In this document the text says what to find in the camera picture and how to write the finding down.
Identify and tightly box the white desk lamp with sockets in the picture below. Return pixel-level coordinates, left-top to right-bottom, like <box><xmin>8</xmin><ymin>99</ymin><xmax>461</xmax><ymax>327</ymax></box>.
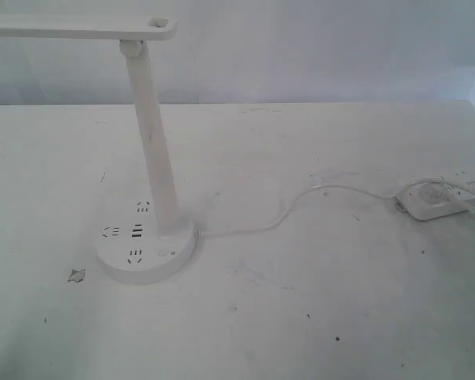
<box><xmin>0</xmin><ymin>14</ymin><xmax>196</xmax><ymax>285</ymax></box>

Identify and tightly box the white plug in strip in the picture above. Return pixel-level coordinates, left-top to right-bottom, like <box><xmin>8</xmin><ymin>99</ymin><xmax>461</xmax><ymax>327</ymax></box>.
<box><xmin>418</xmin><ymin>183</ymin><xmax>452</xmax><ymax>205</ymax></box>

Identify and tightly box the white power strip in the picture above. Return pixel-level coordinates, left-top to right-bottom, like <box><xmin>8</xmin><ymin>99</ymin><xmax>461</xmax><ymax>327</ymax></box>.
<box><xmin>395</xmin><ymin>165</ymin><xmax>475</xmax><ymax>222</ymax></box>

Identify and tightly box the white lamp power cable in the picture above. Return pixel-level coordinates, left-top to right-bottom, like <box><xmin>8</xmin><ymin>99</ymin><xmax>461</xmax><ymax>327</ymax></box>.
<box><xmin>195</xmin><ymin>177</ymin><xmax>424</xmax><ymax>240</ymax></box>

